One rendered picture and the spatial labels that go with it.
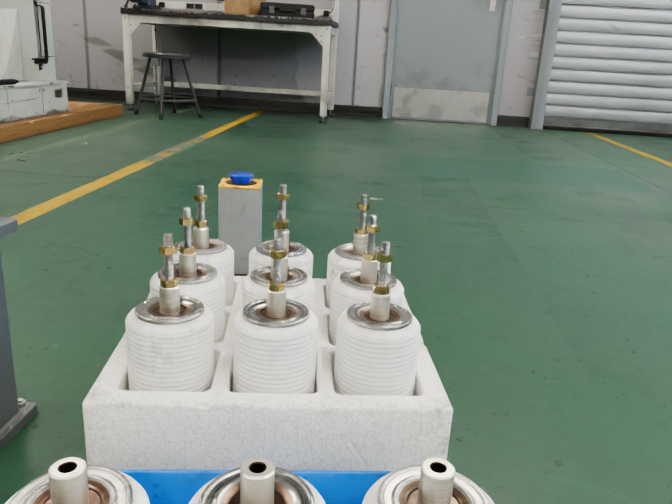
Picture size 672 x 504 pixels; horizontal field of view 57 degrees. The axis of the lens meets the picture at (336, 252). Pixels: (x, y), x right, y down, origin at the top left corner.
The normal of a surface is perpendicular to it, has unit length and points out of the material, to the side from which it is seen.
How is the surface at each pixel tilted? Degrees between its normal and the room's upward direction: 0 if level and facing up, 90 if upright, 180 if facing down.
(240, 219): 90
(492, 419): 0
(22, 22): 90
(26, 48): 90
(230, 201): 90
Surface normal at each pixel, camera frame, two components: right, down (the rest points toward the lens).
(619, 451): 0.06, -0.95
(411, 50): -0.08, 0.30
